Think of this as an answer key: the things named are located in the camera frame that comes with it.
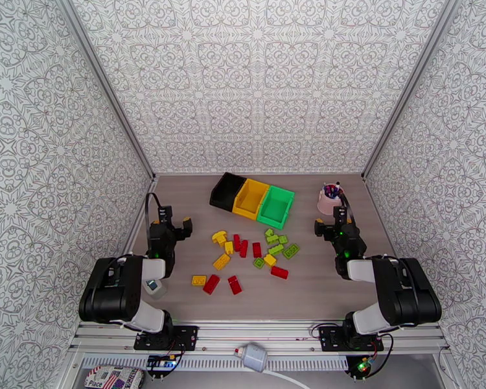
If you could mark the yellow plastic bin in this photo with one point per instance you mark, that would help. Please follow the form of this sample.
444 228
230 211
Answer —
251 199

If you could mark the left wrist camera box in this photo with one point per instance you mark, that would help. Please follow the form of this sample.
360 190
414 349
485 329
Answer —
165 214

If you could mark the aluminium side rail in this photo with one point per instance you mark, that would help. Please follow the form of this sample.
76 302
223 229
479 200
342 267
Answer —
139 221

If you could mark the green plastic bin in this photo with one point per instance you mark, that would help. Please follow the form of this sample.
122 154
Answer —
276 206

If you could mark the small yellow lego brick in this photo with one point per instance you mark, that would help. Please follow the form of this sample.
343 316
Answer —
269 260
229 248

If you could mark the white power adapter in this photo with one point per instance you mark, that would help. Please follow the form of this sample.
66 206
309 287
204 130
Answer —
253 356

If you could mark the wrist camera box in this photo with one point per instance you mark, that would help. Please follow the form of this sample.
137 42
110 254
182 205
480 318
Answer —
340 214
165 214

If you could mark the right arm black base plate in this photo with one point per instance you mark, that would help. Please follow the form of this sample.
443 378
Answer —
330 338

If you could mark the pink pen cup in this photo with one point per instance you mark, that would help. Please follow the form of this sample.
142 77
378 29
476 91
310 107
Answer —
327 203

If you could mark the yellow arch lego brick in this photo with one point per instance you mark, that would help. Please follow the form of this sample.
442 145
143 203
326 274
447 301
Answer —
218 237

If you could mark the aluminium corner post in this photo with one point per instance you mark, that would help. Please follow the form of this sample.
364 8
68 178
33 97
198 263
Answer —
105 84
409 84

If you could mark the black plastic bin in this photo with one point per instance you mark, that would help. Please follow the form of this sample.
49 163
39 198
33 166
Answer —
226 190

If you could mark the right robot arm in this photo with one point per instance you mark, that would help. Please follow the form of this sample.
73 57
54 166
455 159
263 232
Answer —
409 294

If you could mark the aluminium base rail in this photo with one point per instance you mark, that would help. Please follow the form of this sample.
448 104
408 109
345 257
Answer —
259 333

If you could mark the long yellow lego brick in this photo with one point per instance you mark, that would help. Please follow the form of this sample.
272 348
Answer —
221 262

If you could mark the flag print pouch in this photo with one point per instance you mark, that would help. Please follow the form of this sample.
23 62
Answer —
113 377

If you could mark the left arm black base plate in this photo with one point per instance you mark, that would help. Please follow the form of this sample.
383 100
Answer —
186 337

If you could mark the black marker pen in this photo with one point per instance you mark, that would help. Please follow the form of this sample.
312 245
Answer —
337 185

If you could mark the red lego brick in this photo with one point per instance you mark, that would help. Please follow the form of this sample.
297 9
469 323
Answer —
244 249
211 284
256 249
235 285
237 242
279 272

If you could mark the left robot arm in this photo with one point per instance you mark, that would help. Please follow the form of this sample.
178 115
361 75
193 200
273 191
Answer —
109 294

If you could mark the circuit board with yellow plug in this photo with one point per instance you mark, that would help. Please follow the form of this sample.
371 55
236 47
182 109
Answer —
160 362

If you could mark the long green lego brick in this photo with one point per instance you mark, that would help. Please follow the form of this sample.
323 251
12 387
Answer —
275 249

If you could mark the circuit board with green light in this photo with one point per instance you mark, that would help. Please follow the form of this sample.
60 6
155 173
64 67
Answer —
363 366

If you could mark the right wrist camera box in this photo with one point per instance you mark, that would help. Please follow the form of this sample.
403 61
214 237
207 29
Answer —
340 214

